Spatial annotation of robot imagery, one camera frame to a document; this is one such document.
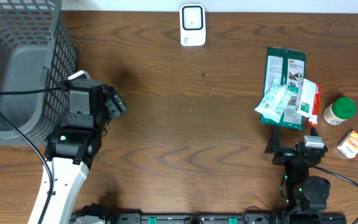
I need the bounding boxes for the orange red stick sachet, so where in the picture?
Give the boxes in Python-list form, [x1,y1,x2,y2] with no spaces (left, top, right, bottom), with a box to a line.
[308,85,322,127]

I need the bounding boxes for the white green carton box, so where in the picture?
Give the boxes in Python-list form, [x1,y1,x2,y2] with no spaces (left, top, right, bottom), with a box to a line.
[295,78,318,118]

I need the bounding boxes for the green lid jar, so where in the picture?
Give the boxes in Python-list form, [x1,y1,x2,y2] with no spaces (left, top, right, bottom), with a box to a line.
[323,97,357,125]

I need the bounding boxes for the orange small box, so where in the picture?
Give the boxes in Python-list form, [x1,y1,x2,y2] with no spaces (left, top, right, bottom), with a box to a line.
[337,131,358,159]

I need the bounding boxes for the light teal wipes packet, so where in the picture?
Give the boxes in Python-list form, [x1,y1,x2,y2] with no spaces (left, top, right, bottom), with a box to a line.
[255,79,293,123]

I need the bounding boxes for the green white package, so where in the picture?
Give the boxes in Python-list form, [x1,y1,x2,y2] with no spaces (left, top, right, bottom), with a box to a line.
[260,47,306,130]

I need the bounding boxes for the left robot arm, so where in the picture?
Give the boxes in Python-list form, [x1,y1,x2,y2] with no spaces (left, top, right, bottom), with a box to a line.
[29,78,127,223]

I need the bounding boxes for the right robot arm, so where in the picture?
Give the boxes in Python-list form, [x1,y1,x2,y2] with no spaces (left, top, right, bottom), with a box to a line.
[265,127,331,215]

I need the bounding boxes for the white barcode scanner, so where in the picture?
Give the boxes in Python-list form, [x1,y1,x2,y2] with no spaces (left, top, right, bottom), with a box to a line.
[179,4,206,47]

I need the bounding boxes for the grey plastic mesh basket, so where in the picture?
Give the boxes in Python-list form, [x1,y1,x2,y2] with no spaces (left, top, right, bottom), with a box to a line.
[0,0,77,146]

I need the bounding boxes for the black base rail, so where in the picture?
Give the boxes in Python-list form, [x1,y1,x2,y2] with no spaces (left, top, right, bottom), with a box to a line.
[70,212,347,224]

